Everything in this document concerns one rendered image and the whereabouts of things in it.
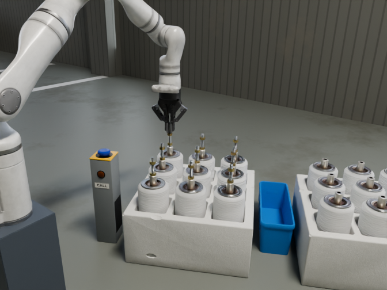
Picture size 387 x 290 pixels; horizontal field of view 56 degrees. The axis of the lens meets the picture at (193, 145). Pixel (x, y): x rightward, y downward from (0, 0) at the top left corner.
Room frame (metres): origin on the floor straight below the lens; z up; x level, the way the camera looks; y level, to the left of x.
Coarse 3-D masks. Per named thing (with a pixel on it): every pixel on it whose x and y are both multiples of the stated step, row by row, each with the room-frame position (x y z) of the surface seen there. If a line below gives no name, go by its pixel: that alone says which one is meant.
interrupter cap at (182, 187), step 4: (180, 184) 1.00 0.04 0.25; (184, 184) 1.00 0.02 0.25; (196, 184) 1.00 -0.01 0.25; (200, 184) 1.00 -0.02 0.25; (180, 188) 0.97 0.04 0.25; (184, 188) 0.97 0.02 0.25; (196, 188) 0.98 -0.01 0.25; (200, 188) 0.97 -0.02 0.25; (184, 192) 0.95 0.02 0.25; (188, 192) 0.95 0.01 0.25; (192, 192) 0.95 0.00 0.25; (196, 192) 0.95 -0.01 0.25
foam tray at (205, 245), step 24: (216, 168) 1.27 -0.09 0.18; (144, 216) 0.93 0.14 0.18; (168, 216) 0.93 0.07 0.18; (144, 240) 0.93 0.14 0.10; (168, 240) 0.92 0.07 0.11; (192, 240) 0.90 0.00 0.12; (216, 240) 0.89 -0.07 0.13; (240, 240) 0.88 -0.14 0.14; (144, 264) 0.93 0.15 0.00; (168, 264) 0.92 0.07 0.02; (192, 264) 0.90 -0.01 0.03; (216, 264) 0.89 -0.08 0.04; (240, 264) 0.88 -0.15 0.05
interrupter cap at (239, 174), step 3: (222, 171) 1.09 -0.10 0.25; (225, 171) 1.09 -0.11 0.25; (228, 171) 1.10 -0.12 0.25; (237, 171) 1.10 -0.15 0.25; (240, 171) 1.10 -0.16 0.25; (222, 174) 1.07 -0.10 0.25; (225, 174) 1.07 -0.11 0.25; (228, 174) 1.08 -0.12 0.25; (237, 174) 1.08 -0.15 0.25; (240, 174) 1.07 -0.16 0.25; (243, 174) 1.07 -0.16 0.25; (225, 177) 1.05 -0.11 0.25; (228, 177) 1.05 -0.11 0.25; (234, 177) 1.05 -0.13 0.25; (237, 177) 1.05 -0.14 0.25; (240, 177) 1.05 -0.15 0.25
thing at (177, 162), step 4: (180, 152) 1.25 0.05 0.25; (160, 156) 1.21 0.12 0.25; (180, 156) 1.22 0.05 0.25; (168, 160) 1.19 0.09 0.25; (172, 160) 1.19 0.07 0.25; (176, 160) 1.20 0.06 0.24; (180, 160) 1.21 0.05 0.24; (172, 164) 1.19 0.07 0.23; (176, 164) 1.20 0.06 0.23; (180, 164) 1.21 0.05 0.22; (176, 168) 1.19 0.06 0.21; (180, 168) 1.21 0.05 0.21; (180, 172) 1.21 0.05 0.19; (180, 176) 1.21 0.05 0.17
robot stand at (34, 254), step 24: (48, 216) 0.74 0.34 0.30; (0, 240) 0.65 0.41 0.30; (24, 240) 0.69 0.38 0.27; (48, 240) 0.73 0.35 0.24; (0, 264) 0.65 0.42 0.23; (24, 264) 0.68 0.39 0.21; (48, 264) 0.72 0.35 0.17; (0, 288) 0.67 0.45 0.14; (24, 288) 0.67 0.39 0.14; (48, 288) 0.72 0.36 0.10
